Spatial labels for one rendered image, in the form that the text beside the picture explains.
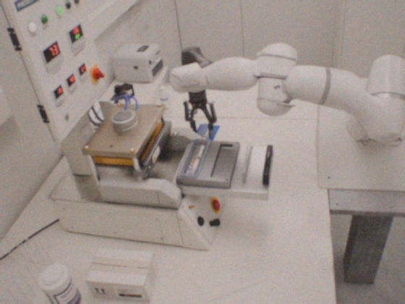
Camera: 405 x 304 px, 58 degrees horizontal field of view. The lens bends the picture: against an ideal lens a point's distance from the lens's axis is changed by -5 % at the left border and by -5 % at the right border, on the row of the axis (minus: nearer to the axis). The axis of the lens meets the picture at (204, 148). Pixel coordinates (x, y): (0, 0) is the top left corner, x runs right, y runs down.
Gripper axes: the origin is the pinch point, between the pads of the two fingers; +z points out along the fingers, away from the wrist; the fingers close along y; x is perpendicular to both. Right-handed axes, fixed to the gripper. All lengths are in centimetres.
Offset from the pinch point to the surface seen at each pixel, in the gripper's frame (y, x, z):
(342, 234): 67, 23, 81
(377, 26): 82, 173, 11
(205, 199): 16.9, -45.7, -4.2
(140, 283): 10, -81, -4
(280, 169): 36.8, -14.3, 5.4
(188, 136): 8.1, -31.8, -19.3
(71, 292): -9, -89, -3
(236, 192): 30, -53, -16
